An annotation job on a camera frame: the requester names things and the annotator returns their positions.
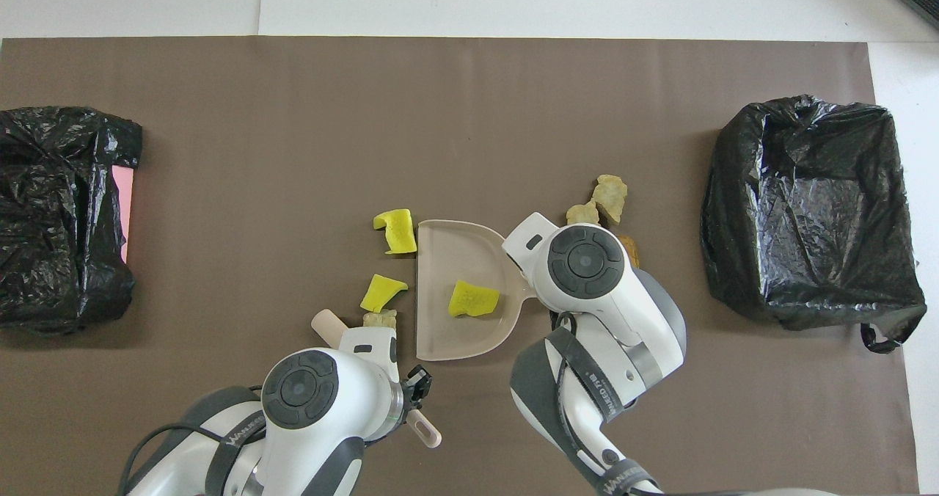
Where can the brown trash chunk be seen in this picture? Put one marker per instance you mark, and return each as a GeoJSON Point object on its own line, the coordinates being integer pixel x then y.
{"type": "Point", "coordinates": [631, 250]}

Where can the black plastic trash bag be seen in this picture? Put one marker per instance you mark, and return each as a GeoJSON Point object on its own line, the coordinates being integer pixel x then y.
{"type": "Point", "coordinates": [792, 188]}
{"type": "Point", "coordinates": [44, 276]}

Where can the yellow sponge piece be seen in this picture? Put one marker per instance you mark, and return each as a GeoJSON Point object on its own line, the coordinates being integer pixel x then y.
{"type": "Point", "coordinates": [397, 232]}
{"type": "Point", "coordinates": [473, 299]}
{"type": "Point", "coordinates": [381, 293]}

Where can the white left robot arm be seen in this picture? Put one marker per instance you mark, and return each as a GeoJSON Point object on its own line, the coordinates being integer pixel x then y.
{"type": "Point", "coordinates": [301, 389]}

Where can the brown paper table mat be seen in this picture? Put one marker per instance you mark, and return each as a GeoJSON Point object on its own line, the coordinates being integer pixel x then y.
{"type": "Point", "coordinates": [513, 78]}

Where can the pale green trash chunk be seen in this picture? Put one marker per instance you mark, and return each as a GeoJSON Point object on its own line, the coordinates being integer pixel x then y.
{"type": "Point", "coordinates": [583, 213]}
{"type": "Point", "coordinates": [610, 197]}

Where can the beige plastic dustpan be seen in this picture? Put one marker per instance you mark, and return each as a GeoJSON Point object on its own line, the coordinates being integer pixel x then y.
{"type": "Point", "coordinates": [447, 334]}

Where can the pink plastic bin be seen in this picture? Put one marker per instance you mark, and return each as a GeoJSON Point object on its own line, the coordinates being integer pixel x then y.
{"type": "Point", "coordinates": [123, 210]}

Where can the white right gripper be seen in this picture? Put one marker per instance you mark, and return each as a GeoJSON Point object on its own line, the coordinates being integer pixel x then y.
{"type": "Point", "coordinates": [524, 243]}

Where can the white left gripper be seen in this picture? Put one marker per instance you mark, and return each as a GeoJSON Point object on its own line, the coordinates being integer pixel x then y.
{"type": "Point", "coordinates": [374, 345]}

